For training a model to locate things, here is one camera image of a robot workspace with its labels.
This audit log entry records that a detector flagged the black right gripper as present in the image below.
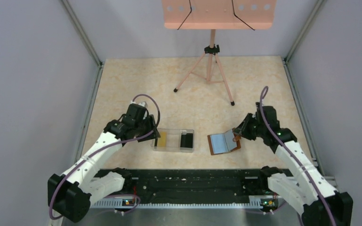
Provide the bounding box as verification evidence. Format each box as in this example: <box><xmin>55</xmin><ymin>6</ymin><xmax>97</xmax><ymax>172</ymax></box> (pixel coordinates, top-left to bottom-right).
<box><xmin>233</xmin><ymin>113</ymin><xmax>266</xmax><ymax>141</ymax></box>

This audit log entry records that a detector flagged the clear acrylic card box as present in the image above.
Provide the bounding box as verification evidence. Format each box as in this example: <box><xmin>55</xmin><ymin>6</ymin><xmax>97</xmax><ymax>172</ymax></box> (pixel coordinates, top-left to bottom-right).
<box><xmin>150</xmin><ymin>128</ymin><xmax>195</xmax><ymax>153</ymax></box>

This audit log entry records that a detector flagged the brown leather card holder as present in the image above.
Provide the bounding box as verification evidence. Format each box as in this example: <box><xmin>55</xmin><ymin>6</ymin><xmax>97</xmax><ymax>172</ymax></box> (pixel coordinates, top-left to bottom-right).
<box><xmin>207</xmin><ymin>129</ymin><xmax>241</xmax><ymax>155</ymax></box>

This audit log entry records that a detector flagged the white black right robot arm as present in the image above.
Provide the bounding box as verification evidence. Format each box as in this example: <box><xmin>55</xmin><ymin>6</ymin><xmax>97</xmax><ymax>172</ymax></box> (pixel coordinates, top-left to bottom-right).
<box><xmin>232</xmin><ymin>103</ymin><xmax>354</xmax><ymax>226</ymax></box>

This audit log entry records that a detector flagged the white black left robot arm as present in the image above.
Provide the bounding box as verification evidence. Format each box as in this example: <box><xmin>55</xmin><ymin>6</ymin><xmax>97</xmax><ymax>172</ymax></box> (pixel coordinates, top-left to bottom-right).
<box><xmin>48</xmin><ymin>101</ymin><xmax>159</xmax><ymax>223</ymax></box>

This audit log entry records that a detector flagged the yellow credit card stack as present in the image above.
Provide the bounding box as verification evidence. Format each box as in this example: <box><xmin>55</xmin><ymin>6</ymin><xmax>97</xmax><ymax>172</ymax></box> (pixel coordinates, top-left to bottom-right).
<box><xmin>154</xmin><ymin>132</ymin><xmax>167</xmax><ymax>148</ymax></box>

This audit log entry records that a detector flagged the black credit card stack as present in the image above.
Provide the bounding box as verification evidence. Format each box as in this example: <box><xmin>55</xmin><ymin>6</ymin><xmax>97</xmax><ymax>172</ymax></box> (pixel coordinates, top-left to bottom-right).
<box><xmin>180</xmin><ymin>133</ymin><xmax>194</xmax><ymax>149</ymax></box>

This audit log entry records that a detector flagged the pink tripod music stand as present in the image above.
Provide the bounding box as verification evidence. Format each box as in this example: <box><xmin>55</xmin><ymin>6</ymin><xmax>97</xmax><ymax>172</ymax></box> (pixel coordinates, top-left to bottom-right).
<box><xmin>161</xmin><ymin>0</ymin><xmax>277</xmax><ymax>105</ymax></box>

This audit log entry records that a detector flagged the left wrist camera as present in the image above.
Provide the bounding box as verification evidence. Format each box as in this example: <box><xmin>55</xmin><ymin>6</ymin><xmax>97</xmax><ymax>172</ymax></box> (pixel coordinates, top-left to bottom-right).
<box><xmin>133</xmin><ymin>101</ymin><xmax>148</xmax><ymax>108</ymax></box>

